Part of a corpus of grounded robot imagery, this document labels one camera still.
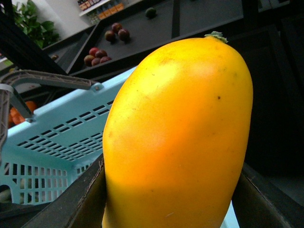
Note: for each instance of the light blue plastic basket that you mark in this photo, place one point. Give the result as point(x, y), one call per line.
point(41, 157)

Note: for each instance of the red plum cluster fruit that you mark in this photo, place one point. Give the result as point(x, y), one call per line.
point(96, 56)

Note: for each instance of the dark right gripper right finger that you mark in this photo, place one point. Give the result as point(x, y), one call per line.
point(260, 204)

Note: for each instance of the orange fruit behind basket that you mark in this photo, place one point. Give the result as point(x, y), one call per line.
point(16, 118)

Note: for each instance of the green leafy plant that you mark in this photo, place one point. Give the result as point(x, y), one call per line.
point(42, 33)

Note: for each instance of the purple plum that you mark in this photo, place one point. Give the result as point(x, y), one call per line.
point(116, 27)
point(123, 34)
point(110, 36)

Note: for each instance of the yellow mango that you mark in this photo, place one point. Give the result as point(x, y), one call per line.
point(176, 136)

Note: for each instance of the dark green avocado on shelf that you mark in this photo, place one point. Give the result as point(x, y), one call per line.
point(150, 12)

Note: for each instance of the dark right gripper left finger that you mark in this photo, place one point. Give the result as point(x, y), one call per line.
point(81, 205)

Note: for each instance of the bottles on white shelf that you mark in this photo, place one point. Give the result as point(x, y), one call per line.
point(97, 10)

